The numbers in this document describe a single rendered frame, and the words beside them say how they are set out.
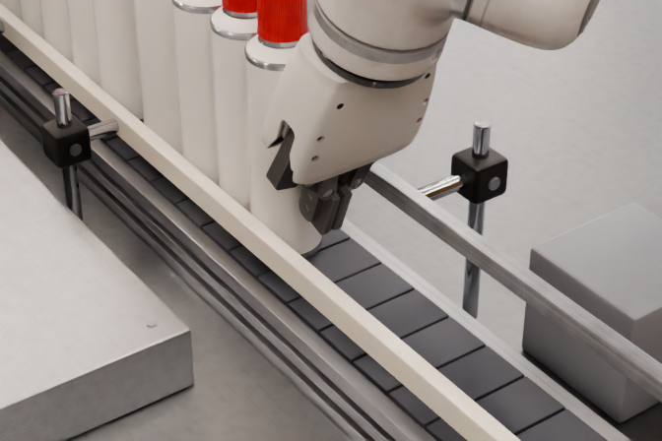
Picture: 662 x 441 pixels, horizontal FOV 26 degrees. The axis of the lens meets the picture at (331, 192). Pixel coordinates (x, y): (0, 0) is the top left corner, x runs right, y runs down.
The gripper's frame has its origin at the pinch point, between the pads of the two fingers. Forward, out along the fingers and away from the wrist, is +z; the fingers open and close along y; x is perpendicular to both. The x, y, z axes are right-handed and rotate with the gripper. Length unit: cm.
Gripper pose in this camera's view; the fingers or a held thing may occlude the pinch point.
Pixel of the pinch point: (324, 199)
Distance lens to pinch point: 98.9
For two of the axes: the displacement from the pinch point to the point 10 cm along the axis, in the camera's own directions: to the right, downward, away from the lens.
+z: -2.0, 6.4, 7.4
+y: -8.2, 3.2, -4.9
